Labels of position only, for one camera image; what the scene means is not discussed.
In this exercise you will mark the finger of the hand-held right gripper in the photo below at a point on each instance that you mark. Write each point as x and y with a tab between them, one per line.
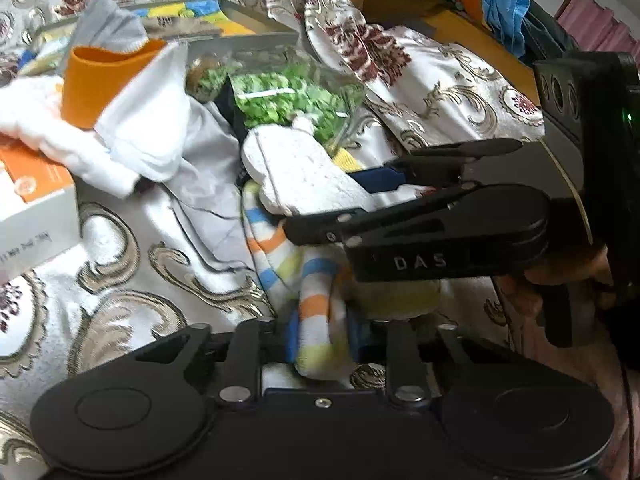
382	180
320	227

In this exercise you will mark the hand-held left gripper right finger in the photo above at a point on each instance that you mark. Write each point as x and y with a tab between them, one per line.
360	340

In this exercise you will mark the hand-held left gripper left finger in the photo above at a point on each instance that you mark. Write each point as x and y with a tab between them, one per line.
293	340

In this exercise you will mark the striped multicolour sock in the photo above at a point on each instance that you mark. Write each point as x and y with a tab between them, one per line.
315	305

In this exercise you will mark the white textured sock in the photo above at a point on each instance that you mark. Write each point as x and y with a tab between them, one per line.
295	165

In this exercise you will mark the metal tray with colourful liner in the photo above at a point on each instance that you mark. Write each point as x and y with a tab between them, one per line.
240	22

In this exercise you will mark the orange sock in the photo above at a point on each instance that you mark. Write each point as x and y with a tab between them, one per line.
100	80

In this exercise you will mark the plain grey sock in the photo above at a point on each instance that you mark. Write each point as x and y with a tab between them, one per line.
107	22

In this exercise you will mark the person's right hand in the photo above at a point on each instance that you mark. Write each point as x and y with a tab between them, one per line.
590	275

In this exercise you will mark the light grey garment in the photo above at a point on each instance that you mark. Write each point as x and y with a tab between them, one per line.
210	195

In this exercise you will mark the clear jar of green beans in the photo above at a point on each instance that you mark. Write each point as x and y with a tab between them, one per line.
280	95

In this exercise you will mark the pink sheet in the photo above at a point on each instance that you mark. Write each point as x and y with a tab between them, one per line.
600	20

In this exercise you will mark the floral patterned satin blanket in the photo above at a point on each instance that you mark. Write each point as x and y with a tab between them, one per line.
150	285

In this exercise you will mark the pile of colourful cloths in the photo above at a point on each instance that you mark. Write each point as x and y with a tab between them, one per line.
495	0

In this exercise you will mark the white cloth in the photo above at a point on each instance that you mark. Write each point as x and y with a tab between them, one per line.
145	130

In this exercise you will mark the orange and white box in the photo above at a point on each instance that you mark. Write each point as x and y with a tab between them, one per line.
35	200

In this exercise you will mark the wooden bed frame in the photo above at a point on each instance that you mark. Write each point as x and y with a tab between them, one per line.
480	45

